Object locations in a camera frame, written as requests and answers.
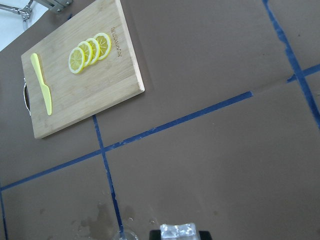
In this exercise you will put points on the clear wine glass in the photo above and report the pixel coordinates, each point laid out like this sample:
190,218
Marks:
125,235

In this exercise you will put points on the aluminium frame post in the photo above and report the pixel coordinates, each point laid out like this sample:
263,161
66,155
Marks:
55,6

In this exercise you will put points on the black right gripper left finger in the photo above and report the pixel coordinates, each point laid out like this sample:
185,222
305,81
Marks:
155,235

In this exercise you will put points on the clear ice cube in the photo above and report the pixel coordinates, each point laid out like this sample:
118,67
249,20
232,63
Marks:
168,231

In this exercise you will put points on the lemon slice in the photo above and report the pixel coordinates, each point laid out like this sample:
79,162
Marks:
95,50
105,44
88,52
76,60

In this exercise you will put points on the yellow plastic knife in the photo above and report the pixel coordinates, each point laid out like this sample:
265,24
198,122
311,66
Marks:
44,88

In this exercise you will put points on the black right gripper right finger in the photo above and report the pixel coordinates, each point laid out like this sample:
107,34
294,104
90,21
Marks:
204,235

